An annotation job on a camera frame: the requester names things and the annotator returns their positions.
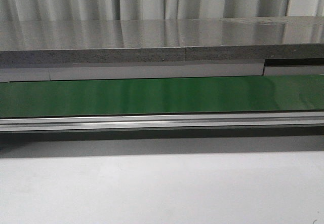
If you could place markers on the white curtain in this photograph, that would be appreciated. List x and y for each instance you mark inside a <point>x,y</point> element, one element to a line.
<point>54,10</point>

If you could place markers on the grey stone counter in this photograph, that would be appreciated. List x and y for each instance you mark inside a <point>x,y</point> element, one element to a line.
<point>95,50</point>

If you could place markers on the green conveyor belt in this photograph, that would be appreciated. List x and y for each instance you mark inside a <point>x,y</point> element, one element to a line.
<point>161,96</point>

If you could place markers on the aluminium conveyor frame rail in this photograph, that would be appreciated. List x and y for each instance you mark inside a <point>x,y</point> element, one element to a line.
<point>311,118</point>

